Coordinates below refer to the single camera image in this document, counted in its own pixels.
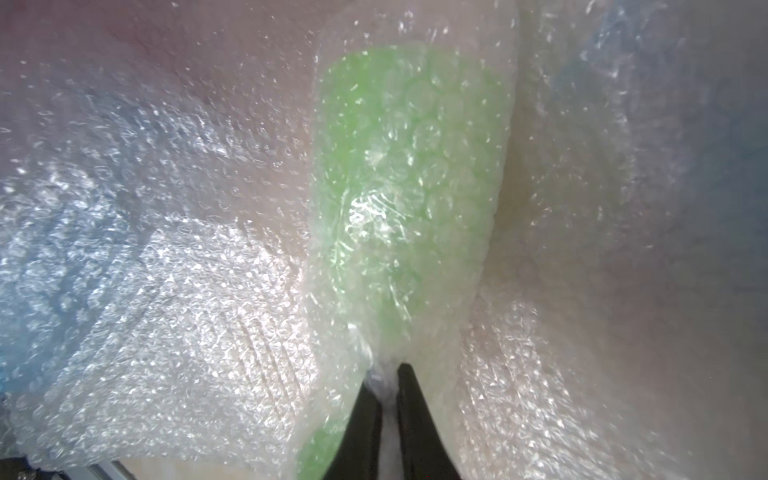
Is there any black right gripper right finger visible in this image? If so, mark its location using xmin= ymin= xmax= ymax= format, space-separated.
xmin=396 ymin=363 xmax=461 ymax=480

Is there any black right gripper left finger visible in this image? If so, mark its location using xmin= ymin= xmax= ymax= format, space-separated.
xmin=322 ymin=384 xmax=383 ymax=480

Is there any light blue wrapped glass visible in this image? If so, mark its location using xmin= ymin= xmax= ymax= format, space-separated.
xmin=462 ymin=1 xmax=767 ymax=479

